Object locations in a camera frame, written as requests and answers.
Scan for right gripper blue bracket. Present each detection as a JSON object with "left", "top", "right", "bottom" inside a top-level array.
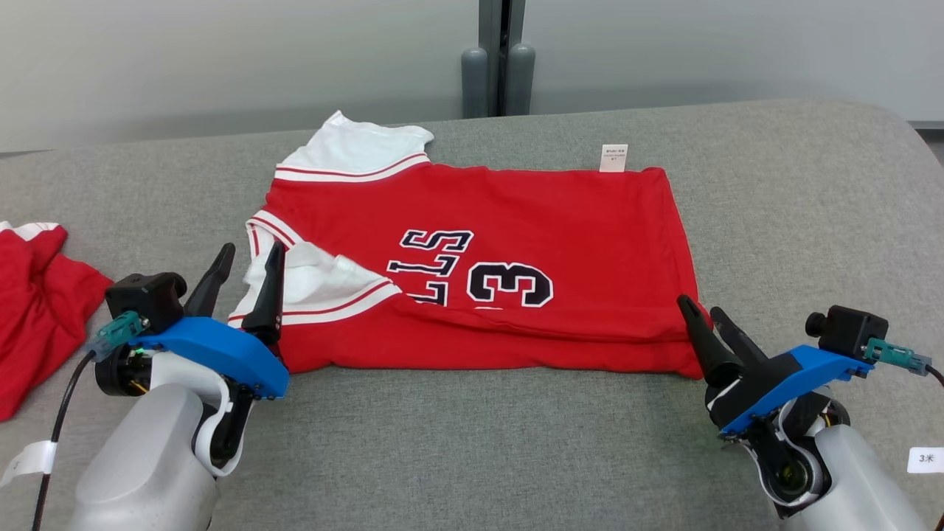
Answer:
[{"left": 676, "top": 294, "right": 876, "bottom": 438}]

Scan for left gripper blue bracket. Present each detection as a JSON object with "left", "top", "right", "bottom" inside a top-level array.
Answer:
[{"left": 129, "top": 240, "right": 291, "bottom": 401}]

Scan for red white basketball shorts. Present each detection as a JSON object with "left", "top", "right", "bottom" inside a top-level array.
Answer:
[{"left": 0, "top": 221, "right": 116, "bottom": 423}]

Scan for red white basketball jersey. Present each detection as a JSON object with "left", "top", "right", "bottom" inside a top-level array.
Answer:
[{"left": 227, "top": 111, "right": 713, "bottom": 381}]

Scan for teal left camera cable connector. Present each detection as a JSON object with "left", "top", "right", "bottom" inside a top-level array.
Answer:
[{"left": 86, "top": 310, "right": 150, "bottom": 362}]

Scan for teal camera cable connector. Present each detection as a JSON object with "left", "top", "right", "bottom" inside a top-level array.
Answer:
[
  {"left": 863, "top": 337, "right": 932, "bottom": 378},
  {"left": 86, "top": 310, "right": 150, "bottom": 362}
]

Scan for teal right camera cable connector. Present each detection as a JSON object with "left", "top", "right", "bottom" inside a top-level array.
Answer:
[{"left": 863, "top": 337, "right": 932, "bottom": 378}]

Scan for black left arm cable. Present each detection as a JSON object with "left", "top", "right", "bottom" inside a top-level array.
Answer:
[{"left": 29, "top": 349, "right": 98, "bottom": 531}]

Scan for white printed cable tag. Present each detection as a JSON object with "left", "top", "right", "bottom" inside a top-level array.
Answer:
[{"left": 907, "top": 446, "right": 944, "bottom": 475}]

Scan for blank white cable tag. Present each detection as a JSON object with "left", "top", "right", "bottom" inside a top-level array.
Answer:
[{"left": 0, "top": 440, "right": 58, "bottom": 487}]

